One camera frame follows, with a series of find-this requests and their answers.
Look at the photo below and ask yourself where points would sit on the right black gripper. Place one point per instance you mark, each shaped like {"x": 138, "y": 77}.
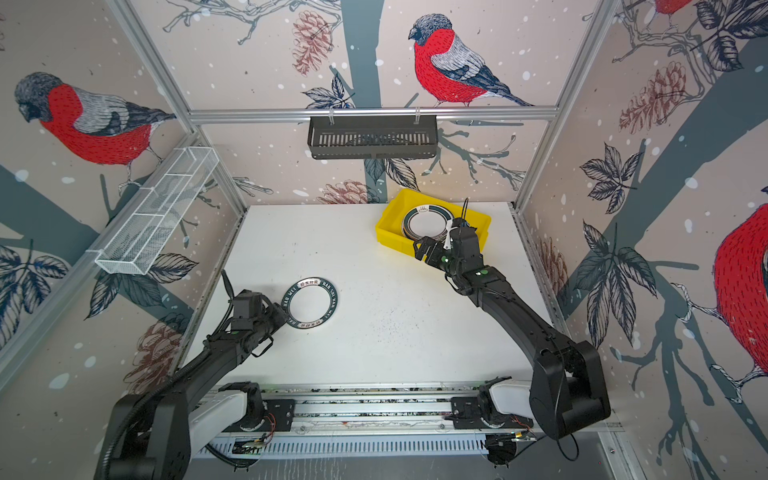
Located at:
{"x": 435, "y": 258}

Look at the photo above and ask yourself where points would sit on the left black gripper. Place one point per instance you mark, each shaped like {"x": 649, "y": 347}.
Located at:
{"x": 279, "y": 314}

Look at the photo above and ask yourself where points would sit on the green lettered plate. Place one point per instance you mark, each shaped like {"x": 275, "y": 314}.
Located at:
{"x": 310, "y": 282}

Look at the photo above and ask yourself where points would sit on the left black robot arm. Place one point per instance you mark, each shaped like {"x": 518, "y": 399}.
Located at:
{"x": 148, "y": 435}

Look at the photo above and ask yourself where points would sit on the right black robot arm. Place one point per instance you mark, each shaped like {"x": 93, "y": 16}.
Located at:
{"x": 568, "y": 390}

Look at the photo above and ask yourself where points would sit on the yellow plastic bin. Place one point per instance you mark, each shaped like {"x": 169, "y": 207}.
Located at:
{"x": 389, "y": 229}

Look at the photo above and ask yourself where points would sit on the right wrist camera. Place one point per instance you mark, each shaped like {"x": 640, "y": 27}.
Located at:
{"x": 452, "y": 225}

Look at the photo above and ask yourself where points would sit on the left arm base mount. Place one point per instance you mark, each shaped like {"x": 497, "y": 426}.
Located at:
{"x": 274, "y": 415}

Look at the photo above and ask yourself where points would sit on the aluminium mounting rail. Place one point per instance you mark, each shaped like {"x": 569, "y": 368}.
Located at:
{"x": 376, "y": 410}

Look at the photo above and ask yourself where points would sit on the black wall basket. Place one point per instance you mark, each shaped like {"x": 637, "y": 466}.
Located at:
{"x": 373, "y": 137}

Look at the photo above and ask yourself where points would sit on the white wire mesh shelf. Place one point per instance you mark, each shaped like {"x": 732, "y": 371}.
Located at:
{"x": 140, "y": 239}

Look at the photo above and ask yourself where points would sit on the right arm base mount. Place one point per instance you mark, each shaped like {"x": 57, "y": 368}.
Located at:
{"x": 467, "y": 413}

